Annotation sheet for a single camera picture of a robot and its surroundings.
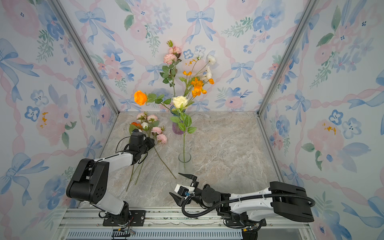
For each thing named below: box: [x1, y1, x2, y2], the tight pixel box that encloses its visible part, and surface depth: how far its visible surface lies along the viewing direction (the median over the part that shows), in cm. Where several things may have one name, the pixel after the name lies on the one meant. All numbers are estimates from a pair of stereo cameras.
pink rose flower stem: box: [160, 40, 182, 97], surface depth 86 cm
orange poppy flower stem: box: [179, 70, 207, 106], surface depth 87 cm
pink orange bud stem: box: [179, 77, 215, 106], surface depth 87 cm
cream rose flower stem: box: [170, 95, 197, 167], surface depth 72 cm
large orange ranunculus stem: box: [134, 90, 172, 111], surface depth 74 cm
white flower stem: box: [187, 54, 217, 106], surface depth 90 cm
